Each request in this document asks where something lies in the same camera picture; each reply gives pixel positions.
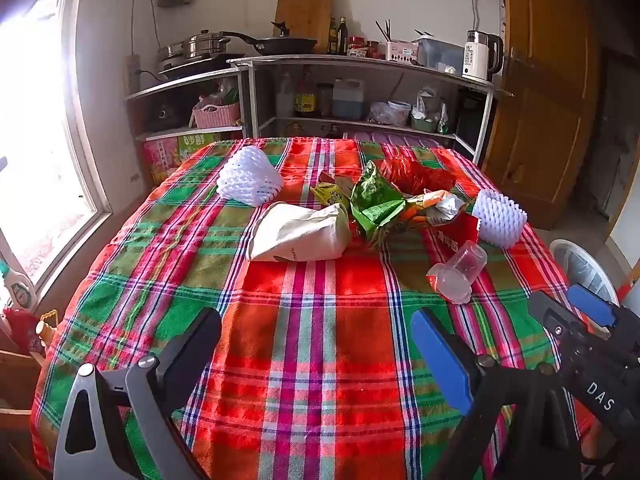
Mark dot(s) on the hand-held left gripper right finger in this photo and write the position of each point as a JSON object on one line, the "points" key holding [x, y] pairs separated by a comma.
{"points": [[440, 360]]}

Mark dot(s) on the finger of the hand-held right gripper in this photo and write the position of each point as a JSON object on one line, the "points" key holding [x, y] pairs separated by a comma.
{"points": [[550, 312], [590, 305]]}

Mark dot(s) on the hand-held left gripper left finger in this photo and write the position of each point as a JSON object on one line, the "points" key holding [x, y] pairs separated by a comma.
{"points": [[195, 340]]}

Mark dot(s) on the grey bin liner bag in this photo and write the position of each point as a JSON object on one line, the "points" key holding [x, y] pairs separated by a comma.
{"points": [[585, 272]]}

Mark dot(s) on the white trash bin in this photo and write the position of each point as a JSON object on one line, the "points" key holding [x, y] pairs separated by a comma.
{"points": [[556, 252]]}

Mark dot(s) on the clear plastic cup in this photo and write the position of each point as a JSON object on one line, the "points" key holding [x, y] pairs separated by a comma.
{"points": [[457, 272]]}

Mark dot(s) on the white foam fruit net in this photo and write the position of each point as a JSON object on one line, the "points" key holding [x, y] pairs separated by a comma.
{"points": [[250, 177], [500, 217]]}

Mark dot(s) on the red packet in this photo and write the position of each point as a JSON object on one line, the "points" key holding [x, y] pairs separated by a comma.
{"points": [[450, 240]]}

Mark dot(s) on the beige paper bag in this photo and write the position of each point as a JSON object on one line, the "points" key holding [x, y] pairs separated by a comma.
{"points": [[300, 232]]}

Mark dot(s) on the foil snack wrapper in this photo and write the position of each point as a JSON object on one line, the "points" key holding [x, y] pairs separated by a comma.
{"points": [[437, 205]]}

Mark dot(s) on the green snack wrapper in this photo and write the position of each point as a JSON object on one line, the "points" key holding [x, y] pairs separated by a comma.
{"points": [[372, 200]]}

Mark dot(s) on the red plastic bag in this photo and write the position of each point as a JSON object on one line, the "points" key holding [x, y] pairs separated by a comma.
{"points": [[415, 172]]}

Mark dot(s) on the yellow packet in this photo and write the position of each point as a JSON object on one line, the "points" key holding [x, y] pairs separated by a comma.
{"points": [[327, 193]]}

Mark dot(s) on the plaid tablecloth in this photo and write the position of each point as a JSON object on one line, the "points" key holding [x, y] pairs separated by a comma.
{"points": [[310, 335]]}

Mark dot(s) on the colourful cardboard box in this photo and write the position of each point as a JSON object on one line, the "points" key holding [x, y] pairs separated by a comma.
{"points": [[170, 154]]}

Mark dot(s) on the pink plastic basket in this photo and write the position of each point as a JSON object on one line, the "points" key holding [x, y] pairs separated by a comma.
{"points": [[216, 116]]}

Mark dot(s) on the wooden door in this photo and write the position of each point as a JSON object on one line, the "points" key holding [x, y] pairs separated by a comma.
{"points": [[540, 85]]}

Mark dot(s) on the green bowl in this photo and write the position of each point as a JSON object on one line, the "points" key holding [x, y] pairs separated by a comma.
{"points": [[423, 125]]}

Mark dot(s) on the white plastic tub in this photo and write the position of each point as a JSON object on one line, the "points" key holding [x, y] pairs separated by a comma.
{"points": [[399, 112]]}

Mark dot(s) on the clear plastic bag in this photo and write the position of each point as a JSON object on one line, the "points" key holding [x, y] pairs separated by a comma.
{"points": [[380, 114]]}

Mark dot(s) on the window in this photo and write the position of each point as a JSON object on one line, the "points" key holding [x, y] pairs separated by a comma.
{"points": [[40, 135]]}

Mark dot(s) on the small white kitchen shelf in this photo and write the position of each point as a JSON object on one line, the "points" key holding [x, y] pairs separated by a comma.
{"points": [[190, 82]]}

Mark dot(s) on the white plastic bottle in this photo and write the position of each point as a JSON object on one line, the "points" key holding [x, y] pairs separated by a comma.
{"points": [[285, 97]]}

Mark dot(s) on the yellow label bottle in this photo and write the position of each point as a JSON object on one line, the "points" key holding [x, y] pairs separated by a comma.
{"points": [[305, 100]]}

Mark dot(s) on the white electric kettle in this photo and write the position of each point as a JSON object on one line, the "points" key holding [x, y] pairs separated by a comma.
{"points": [[477, 57]]}

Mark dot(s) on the black induction cooker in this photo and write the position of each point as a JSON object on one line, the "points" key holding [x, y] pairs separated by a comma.
{"points": [[200, 66]]}

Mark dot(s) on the translucent plastic jug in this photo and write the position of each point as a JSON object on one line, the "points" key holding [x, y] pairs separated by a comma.
{"points": [[348, 100]]}

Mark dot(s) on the clear storage box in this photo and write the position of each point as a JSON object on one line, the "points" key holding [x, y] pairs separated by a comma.
{"points": [[440, 55]]}

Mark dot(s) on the steel steamer pot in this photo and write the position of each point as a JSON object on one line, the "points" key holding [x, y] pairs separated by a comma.
{"points": [[200, 45]]}

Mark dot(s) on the pink chopstick holder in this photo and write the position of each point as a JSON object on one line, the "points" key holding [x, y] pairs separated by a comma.
{"points": [[401, 51]]}

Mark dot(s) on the black frying pan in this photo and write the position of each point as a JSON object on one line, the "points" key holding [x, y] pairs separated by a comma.
{"points": [[285, 46]]}

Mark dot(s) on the large white kitchen shelf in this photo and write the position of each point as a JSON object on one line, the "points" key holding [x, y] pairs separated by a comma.
{"points": [[350, 62]]}

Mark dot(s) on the red sauce jar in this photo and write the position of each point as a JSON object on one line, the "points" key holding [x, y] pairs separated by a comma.
{"points": [[357, 46], [373, 49]]}

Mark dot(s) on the black chopsticks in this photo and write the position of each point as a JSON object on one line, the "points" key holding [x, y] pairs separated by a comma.
{"points": [[386, 31]]}

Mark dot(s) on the yellow oil bottle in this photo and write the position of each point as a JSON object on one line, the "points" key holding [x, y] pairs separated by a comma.
{"points": [[332, 37]]}

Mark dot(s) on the dark sauce bottle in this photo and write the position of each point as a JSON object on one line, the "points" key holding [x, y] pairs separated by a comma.
{"points": [[342, 37]]}

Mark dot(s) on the wooden cutting board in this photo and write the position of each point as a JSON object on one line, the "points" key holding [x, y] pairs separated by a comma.
{"points": [[305, 15]]}

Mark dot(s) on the wall power strip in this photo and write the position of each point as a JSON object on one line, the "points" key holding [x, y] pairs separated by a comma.
{"points": [[132, 72]]}

